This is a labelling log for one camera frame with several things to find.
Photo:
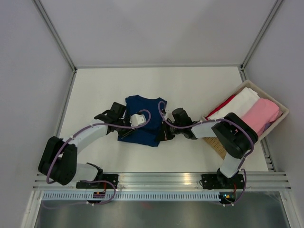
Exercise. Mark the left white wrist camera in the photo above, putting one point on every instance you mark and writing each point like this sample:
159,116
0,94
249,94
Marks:
137,120

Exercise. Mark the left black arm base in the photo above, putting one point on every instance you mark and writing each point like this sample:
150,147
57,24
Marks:
106,181

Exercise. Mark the pink rolled t shirt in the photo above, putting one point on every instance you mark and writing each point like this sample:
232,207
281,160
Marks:
260,114

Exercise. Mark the red rolled t shirt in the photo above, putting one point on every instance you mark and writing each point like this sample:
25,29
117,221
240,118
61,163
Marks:
219,107

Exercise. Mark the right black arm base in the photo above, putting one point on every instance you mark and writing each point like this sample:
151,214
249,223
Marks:
211,183

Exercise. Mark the purple rolled t shirt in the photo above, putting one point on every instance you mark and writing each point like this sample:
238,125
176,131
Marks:
267,126

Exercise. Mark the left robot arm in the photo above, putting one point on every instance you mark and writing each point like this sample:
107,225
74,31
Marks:
59,160

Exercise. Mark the aluminium frame rail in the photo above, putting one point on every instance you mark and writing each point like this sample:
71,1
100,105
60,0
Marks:
176,181

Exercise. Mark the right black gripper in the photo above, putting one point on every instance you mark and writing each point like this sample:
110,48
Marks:
163,134

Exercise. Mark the white rolled t shirt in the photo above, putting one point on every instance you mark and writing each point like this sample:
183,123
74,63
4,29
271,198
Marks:
238,104

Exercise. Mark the white slotted cable duct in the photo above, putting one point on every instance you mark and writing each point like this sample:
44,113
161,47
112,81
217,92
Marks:
131,196

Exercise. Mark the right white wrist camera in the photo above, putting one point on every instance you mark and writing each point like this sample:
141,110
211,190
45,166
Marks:
166,113

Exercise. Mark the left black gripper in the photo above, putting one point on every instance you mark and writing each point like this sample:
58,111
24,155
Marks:
121,135

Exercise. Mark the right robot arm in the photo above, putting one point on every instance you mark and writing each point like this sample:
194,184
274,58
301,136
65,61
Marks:
236,137

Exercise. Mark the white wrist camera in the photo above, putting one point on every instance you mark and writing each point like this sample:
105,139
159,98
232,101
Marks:
166,113
137,120

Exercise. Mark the wicker basket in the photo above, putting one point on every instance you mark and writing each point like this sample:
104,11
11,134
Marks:
283,112

